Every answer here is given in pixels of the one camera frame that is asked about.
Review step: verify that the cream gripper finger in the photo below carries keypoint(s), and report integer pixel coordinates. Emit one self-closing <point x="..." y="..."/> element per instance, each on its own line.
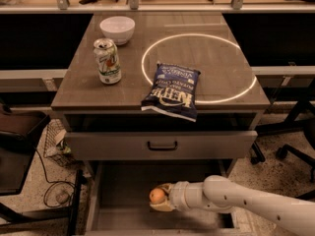
<point x="166" y="187"/>
<point x="163" y="207"/>

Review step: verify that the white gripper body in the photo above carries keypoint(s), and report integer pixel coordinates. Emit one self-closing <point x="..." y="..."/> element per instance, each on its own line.
<point x="177" y="196"/>

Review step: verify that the orange fruit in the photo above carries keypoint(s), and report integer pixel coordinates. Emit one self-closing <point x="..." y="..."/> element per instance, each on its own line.
<point x="157" y="196"/>

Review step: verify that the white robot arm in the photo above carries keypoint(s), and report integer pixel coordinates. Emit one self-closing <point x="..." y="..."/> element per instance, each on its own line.
<point x="218" y="194"/>

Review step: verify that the open middle drawer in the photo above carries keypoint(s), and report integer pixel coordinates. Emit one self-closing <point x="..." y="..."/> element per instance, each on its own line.
<point x="125" y="190"/>

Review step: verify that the grey drawer cabinet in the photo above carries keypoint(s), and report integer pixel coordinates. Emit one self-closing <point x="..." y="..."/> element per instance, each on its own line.
<point x="228" y="96"/>

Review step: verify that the blue potato chip bag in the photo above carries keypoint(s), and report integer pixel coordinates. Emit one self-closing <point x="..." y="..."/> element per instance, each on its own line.
<point x="173" y="92"/>

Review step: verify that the black office chair base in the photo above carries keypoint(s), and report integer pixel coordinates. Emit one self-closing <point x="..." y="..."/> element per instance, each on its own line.
<point x="301" y="118"/>

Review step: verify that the green white soda can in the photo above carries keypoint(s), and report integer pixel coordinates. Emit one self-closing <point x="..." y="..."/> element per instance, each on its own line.
<point x="107" y="60"/>

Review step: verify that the dark chair at left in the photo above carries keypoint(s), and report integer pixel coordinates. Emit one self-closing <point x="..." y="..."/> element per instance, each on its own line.
<point x="20" y="133"/>

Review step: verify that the white ceramic bowl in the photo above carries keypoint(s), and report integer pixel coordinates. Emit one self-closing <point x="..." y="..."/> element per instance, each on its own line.
<point x="118" y="28"/>

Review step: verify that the top drawer with black handle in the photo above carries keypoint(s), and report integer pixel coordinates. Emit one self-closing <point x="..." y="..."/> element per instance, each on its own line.
<point x="160" y="145"/>

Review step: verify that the wire mesh basket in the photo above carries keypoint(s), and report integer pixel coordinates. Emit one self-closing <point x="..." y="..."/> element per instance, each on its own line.
<point x="55" y="146"/>

